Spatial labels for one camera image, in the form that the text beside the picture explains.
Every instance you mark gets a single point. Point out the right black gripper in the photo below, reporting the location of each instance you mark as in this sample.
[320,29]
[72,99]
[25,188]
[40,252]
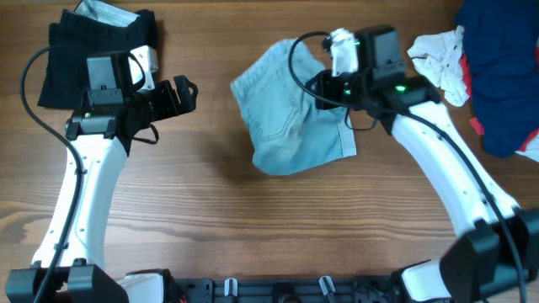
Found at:
[322,93]

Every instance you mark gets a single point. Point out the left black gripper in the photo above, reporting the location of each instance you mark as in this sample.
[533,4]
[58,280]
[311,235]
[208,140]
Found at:
[170,107]

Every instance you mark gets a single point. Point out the light blue denim shorts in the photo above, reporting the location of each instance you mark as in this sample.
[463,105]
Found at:
[289,134]

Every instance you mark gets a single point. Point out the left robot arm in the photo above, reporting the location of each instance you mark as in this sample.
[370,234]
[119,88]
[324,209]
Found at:
[122,100]

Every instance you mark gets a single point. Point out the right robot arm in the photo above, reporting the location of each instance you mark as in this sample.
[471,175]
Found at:
[496,247]

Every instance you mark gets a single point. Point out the white crumpled garment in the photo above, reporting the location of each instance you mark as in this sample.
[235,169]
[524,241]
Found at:
[437,57]

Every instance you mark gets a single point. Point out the folded black shorts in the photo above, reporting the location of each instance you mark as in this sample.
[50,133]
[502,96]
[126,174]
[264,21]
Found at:
[73,39]

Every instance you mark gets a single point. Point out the navy blue red garment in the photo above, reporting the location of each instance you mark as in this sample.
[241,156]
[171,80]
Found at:
[499,42]

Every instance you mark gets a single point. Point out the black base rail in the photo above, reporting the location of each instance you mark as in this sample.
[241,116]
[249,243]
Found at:
[363,289]

